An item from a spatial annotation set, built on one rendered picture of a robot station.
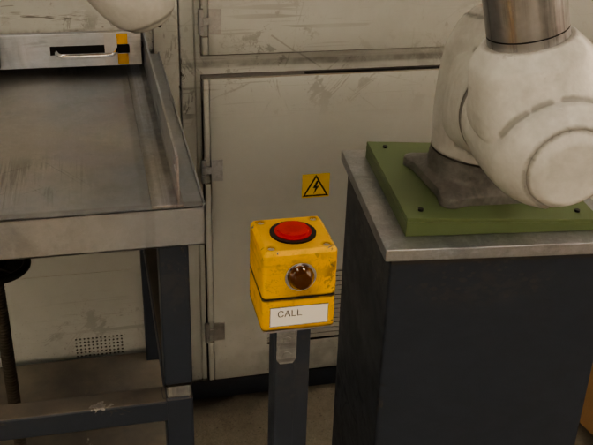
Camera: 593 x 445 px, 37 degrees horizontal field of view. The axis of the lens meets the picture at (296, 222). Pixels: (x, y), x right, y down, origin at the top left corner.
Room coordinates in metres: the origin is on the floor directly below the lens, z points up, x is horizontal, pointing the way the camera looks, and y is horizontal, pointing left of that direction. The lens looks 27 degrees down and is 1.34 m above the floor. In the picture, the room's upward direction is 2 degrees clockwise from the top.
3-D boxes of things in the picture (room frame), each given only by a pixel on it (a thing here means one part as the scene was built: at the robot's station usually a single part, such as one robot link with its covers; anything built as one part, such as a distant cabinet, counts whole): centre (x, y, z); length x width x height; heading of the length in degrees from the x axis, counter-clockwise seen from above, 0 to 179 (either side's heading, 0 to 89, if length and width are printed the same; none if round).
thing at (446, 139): (1.25, -0.29, 0.94); 0.18 x 0.16 x 0.22; 7
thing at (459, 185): (1.28, -0.27, 0.80); 0.22 x 0.18 x 0.06; 15
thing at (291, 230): (0.83, 0.00, 0.90); 0.04 x 0.04 x 0.02
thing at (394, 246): (1.28, -0.28, 0.74); 0.37 x 0.37 x 0.02; 8
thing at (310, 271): (0.78, -0.01, 0.87); 0.03 x 0.01 x 0.03; 104
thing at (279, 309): (0.83, 0.00, 0.85); 0.08 x 0.08 x 0.10; 14
